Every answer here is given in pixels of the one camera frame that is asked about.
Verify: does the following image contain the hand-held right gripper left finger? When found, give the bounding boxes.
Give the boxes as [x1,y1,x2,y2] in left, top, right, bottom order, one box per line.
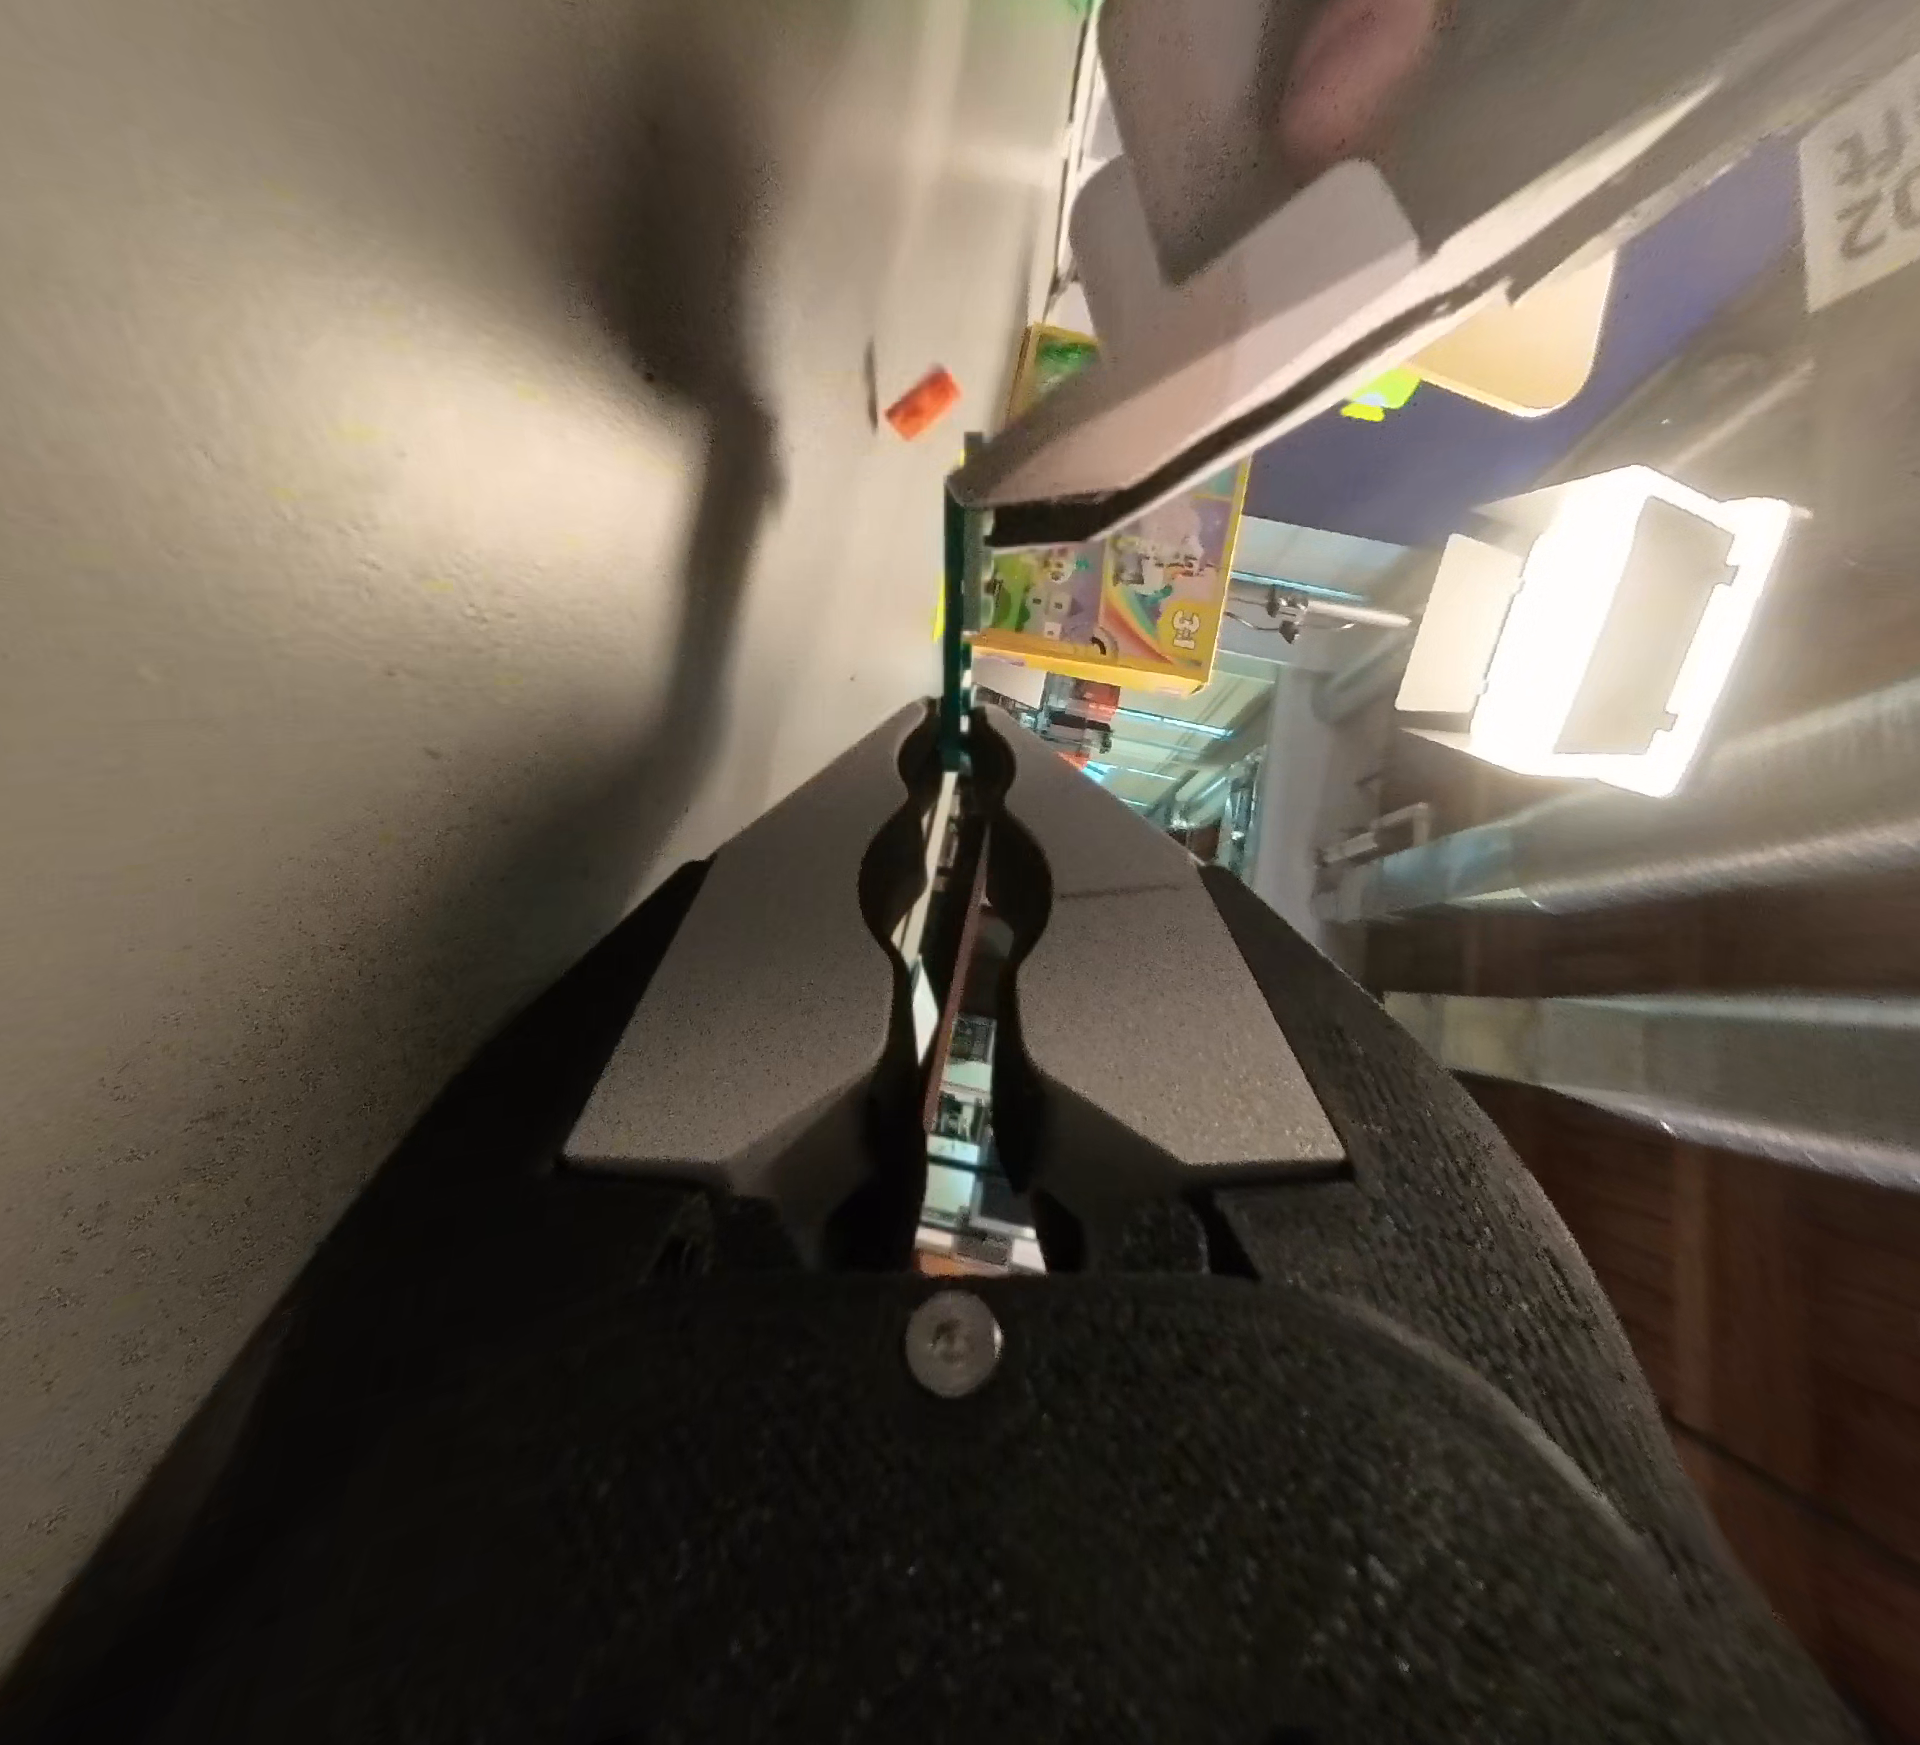
[559,700,946,1270]

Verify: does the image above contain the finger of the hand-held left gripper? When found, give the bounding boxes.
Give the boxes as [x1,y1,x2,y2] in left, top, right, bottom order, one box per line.
[949,77,1805,553]

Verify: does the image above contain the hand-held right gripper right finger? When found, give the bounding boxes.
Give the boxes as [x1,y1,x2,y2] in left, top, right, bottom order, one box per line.
[970,708,1349,1270]

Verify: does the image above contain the white brick assembly teal brick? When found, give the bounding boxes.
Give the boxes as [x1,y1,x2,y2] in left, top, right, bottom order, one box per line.
[938,428,994,776]

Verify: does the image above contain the colourful toy set box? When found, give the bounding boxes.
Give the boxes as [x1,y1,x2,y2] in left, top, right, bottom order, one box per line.
[967,325,1254,694]

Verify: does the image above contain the person's left hand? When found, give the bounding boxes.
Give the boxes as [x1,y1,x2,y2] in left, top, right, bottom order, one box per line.
[1282,0,1446,167]

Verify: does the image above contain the black display panel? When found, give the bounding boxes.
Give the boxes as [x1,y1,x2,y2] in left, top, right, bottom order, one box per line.
[1243,138,1819,552]

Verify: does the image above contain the wooden book stand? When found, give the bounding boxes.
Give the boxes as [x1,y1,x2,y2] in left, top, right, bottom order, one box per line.
[1408,252,1624,423]

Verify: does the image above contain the bright studio light panel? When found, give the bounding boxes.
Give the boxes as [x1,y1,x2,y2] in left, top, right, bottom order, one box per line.
[1390,462,1797,805]

